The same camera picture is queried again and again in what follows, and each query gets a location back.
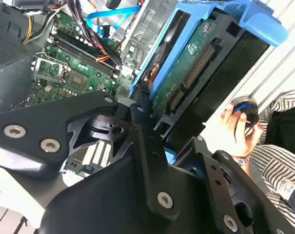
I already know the blue disk wire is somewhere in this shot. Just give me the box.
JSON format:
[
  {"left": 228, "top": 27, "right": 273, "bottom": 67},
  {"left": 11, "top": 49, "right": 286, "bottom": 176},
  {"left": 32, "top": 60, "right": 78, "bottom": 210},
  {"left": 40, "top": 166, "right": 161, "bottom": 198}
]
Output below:
[{"left": 85, "top": 6, "right": 141, "bottom": 39}]

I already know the person's hand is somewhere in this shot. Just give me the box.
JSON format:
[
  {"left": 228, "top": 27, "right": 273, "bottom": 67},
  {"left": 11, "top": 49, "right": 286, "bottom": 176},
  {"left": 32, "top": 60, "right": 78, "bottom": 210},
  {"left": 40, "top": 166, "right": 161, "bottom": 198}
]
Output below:
[{"left": 221, "top": 106, "right": 264, "bottom": 158}]

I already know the hard disk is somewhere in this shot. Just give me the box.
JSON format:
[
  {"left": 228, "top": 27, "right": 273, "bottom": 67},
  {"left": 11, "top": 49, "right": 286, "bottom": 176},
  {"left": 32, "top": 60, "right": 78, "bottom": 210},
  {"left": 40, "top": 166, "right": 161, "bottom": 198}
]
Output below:
[{"left": 129, "top": 0, "right": 289, "bottom": 171}]

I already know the round black tool blue ring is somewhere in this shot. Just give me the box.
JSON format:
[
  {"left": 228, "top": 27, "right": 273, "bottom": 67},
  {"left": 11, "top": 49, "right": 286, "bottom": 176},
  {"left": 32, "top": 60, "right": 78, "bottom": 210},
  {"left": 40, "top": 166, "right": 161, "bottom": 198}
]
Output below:
[{"left": 231, "top": 96, "right": 260, "bottom": 137}]

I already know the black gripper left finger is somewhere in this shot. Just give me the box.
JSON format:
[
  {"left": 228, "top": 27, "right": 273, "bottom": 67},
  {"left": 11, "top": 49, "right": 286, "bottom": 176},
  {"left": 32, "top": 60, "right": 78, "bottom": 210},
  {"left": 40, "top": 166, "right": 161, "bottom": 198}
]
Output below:
[{"left": 0, "top": 90, "right": 181, "bottom": 221}]

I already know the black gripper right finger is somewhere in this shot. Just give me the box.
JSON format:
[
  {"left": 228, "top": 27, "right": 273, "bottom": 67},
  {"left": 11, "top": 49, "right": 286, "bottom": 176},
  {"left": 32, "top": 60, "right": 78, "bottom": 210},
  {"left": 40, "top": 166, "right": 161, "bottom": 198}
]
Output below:
[{"left": 176, "top": 136, "right": 295, "bottom": 234}]

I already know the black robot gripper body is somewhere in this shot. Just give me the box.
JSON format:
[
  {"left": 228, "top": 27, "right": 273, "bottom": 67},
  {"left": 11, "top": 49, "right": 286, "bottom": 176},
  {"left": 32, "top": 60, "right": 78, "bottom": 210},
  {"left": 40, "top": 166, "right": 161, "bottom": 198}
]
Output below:
[{"left": 36, "top": 155, "right": 220, "bottom": 234}]

